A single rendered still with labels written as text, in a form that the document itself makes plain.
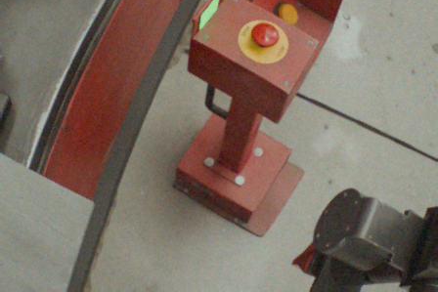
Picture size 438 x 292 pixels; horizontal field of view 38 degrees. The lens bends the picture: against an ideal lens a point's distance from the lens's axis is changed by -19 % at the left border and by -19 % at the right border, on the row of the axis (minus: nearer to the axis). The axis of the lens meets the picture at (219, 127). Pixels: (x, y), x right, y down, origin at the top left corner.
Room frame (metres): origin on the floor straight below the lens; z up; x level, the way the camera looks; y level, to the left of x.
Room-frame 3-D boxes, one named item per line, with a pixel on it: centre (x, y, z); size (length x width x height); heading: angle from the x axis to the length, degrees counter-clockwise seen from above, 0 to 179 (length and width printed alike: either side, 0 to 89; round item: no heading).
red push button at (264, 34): (0.50, -0.04, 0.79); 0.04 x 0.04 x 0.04
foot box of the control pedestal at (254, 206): (0.54, -0.07, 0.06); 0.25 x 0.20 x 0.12; 69
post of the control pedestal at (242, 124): (0.55, -0.04, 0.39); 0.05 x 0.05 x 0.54; 69
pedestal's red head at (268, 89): (0.55, -0.04, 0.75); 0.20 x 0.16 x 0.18; 159
